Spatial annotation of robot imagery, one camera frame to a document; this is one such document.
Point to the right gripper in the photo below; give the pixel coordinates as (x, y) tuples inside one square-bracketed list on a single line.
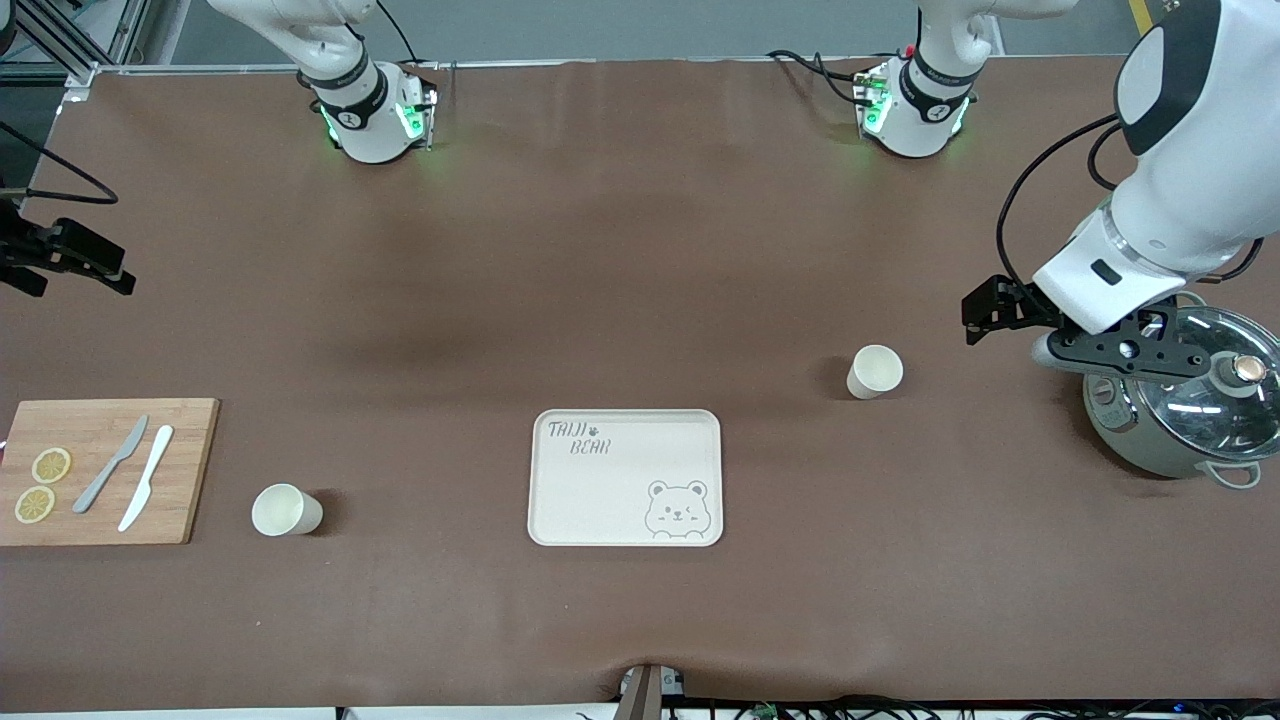
[(30, 250)]

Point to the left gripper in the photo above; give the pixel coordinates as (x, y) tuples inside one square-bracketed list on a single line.
[(1005, 303)]

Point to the white IKEA cup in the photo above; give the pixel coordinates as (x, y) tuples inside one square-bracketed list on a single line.
[(280, 510), (875, 370)]

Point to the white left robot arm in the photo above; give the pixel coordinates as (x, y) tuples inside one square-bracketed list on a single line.
[(1200, 150)]

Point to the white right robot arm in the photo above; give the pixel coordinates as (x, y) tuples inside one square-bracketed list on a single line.
[(365, 120)]

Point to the grey-green cooking pot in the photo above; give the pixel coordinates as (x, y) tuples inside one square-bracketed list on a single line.
[(1120, 430)]

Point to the grey plastic knife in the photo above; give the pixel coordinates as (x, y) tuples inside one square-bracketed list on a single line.
[(108, 468)]

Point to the dried lemon slice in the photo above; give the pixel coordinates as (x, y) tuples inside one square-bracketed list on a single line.
[(35, 504), (51, 465)]

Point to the white plastic knife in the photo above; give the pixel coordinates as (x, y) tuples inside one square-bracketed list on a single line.
[(147, 478)]

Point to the wooden cutting board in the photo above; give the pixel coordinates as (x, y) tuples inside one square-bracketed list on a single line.
[(190, 470)]

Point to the glass pot lid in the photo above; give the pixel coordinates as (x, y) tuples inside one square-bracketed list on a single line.
[(1220, 415)]

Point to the brown table mat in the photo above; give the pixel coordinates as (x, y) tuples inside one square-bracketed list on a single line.
[(640, 250)]

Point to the beige bear print tray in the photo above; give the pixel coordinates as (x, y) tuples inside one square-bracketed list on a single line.
[(620, 500)]

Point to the aluminium frame post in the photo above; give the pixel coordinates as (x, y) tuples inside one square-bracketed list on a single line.
[(80, 75)]

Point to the metal table clamp bracket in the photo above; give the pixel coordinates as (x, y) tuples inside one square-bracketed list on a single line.
[(640, 695)]

